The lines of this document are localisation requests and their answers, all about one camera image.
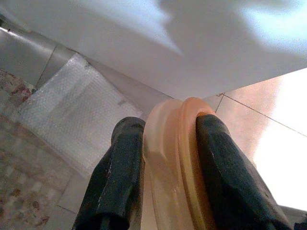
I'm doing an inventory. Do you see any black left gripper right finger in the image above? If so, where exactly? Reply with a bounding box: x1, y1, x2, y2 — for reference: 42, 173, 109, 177
195, 112, 295, 230

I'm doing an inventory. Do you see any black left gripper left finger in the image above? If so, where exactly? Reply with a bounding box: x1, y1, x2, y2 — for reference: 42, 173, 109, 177
73, 116, 146, 230

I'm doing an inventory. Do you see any orange lidded plastic container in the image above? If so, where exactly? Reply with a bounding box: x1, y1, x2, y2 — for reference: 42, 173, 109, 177
141, 96, 218, 230

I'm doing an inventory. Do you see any clear bubble wrap sheet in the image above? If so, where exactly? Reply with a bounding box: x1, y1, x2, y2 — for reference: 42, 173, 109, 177
17, 52, 144, 179

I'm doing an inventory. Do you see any patterned floor rug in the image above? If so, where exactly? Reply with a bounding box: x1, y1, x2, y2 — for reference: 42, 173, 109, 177
0, 69, 72, 230

